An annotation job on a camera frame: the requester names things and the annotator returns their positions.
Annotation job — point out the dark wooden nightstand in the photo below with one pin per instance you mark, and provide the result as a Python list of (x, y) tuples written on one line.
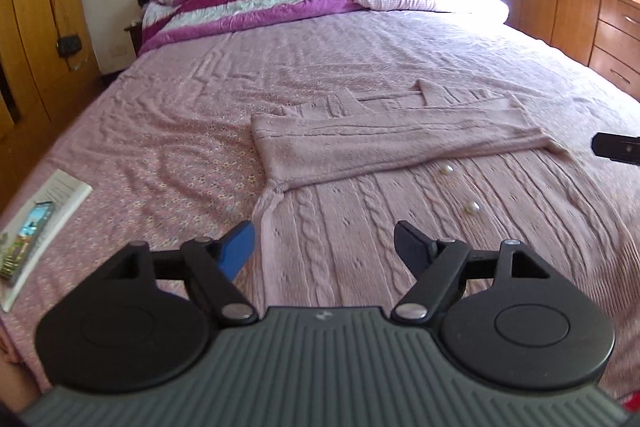
[(134, 39)]

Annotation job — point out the small black purse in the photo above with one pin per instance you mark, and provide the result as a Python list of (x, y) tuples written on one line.
[(69, 46)]

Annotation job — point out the wooden dresser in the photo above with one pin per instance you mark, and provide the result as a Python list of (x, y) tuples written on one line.
[(575, 12)]

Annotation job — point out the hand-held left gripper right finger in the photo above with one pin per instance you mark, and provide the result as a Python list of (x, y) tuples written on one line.
[(412, 247)]

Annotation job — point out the smartphone with colourful screen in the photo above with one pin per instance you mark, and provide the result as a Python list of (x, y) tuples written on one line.
[(27, 232)]

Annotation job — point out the wooden wardrobe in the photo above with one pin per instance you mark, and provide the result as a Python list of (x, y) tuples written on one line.
[(35, 7)]

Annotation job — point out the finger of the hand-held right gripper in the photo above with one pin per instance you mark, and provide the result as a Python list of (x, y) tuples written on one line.
[(617, 148)]

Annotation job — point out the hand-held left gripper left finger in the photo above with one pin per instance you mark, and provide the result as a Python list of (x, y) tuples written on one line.
[(237, 249)]

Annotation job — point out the purple white striped quilt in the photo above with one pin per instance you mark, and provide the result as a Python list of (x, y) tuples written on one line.
[(240, 4)]

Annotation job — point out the pink floral bedsheet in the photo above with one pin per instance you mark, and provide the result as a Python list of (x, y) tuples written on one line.
[(175, 107)]

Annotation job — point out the white booklet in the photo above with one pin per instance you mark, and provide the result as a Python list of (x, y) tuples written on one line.
[(67, 194)]

